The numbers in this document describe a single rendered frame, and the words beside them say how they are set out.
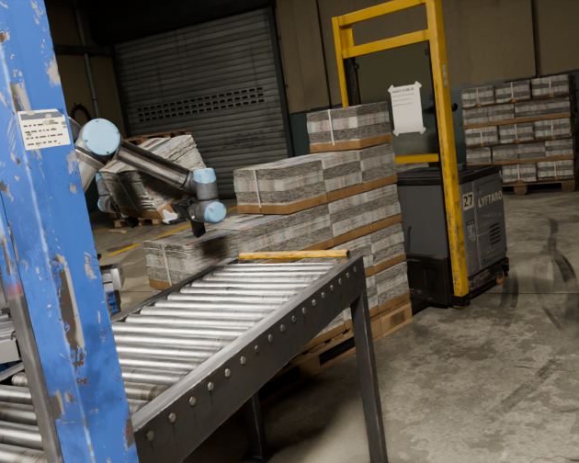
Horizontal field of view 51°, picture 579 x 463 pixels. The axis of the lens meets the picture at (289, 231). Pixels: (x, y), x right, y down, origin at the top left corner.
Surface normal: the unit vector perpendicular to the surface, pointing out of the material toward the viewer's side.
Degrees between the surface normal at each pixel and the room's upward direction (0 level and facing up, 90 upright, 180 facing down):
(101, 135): 84
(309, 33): 90
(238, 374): 90
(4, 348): 90
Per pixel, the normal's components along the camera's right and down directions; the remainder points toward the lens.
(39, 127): 0.88, -0.04
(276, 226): 0.68, 0.04
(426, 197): -0.72, 0.23
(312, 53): -0.44, 0.23
